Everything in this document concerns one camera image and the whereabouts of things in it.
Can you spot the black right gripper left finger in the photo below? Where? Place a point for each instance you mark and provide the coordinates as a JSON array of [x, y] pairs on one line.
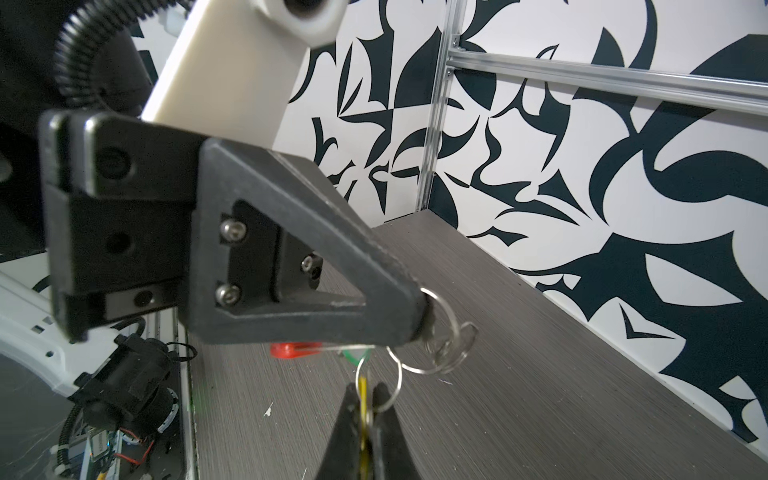
[[341, 460]]

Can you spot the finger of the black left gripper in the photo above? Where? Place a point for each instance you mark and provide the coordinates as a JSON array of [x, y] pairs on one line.
[[277, 255]]

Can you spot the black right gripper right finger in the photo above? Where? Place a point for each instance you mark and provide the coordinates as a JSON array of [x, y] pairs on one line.
[[389, 455]]

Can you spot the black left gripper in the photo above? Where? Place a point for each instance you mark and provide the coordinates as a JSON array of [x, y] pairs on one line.
[[117, 198]]

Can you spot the green key tag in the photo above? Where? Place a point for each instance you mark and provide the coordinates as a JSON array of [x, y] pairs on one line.
[[354, 356]]

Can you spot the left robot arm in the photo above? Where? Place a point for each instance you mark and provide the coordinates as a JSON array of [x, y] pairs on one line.
[[79, 55]]

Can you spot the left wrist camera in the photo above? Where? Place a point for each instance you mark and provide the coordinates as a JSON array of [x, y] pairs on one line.
[[231, 71]]

